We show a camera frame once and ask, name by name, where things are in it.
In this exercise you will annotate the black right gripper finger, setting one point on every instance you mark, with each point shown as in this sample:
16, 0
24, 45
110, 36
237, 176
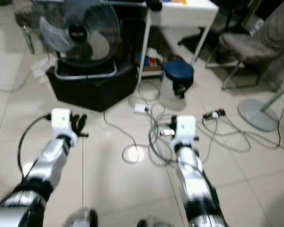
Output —
173, 121
166, 132

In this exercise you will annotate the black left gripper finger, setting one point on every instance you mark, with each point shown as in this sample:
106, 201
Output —
81, 120
84, 135

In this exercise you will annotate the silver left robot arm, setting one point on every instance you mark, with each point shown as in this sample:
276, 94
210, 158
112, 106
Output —
54, 156

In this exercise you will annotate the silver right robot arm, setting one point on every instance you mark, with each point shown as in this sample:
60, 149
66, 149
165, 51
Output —
191, 170

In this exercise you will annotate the black floor fan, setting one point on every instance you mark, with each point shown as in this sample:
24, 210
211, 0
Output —
83, 33

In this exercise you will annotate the black box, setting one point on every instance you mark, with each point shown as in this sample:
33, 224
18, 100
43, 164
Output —
94, 92

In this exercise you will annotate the white power adapter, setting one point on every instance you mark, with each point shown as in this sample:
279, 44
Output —
141, 109

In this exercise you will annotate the blue round stool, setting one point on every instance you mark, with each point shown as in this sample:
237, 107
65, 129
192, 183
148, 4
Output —
177, 71

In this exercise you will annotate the colourful box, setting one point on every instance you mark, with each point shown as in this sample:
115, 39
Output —
154, 61

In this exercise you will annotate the white power strip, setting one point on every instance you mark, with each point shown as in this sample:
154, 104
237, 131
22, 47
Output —
40, 71

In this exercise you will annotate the grey robot left leg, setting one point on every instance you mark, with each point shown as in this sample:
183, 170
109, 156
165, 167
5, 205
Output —
81, 218

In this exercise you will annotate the grey round stand base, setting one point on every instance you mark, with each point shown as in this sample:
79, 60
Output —
258, 113

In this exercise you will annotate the white table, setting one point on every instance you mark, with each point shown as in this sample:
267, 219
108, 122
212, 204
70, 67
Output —
184, 16

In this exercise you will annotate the brown upholstered chair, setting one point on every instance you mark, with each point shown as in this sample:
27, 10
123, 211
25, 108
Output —
21, 12
251, 47

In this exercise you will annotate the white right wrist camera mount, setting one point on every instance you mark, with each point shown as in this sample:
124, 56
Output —
185, 127

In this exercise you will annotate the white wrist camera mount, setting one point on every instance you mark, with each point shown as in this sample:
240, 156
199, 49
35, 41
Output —
61, 120
185, 127

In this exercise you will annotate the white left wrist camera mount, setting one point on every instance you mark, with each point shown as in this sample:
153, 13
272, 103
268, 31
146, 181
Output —
61, 120

